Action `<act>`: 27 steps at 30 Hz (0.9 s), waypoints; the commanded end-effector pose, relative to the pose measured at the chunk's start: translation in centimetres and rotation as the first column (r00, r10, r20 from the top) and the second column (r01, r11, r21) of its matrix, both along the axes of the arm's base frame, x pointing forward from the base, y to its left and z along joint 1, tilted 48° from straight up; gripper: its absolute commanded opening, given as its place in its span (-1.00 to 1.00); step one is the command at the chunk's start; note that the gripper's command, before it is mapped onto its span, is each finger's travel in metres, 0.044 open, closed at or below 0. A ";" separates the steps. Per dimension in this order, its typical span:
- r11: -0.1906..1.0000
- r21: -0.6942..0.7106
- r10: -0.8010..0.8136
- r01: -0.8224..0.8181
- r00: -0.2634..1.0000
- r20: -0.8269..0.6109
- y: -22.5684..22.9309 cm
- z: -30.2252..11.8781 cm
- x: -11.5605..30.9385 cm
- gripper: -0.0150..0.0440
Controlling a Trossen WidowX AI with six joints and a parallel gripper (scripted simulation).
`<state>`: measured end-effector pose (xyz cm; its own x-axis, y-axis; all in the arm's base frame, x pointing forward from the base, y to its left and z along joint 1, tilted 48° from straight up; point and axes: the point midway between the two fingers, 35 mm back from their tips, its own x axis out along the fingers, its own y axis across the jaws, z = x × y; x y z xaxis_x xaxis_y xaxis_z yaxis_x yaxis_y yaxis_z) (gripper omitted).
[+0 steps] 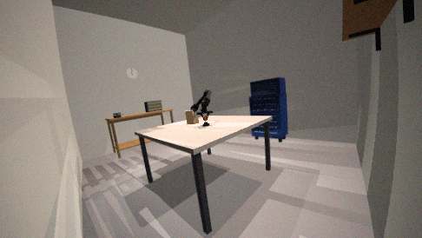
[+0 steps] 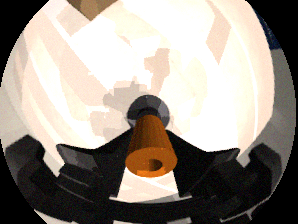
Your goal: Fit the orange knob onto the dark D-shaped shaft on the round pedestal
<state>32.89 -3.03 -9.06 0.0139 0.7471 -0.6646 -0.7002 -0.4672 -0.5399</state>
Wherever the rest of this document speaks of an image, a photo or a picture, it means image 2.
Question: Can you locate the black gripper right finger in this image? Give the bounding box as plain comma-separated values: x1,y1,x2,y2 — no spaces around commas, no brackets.
165,129,241,198

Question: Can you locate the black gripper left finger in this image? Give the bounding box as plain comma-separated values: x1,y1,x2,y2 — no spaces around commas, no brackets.
56,127,134,198

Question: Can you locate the orange knob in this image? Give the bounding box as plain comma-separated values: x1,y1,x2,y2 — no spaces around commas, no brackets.
125,115,177,179

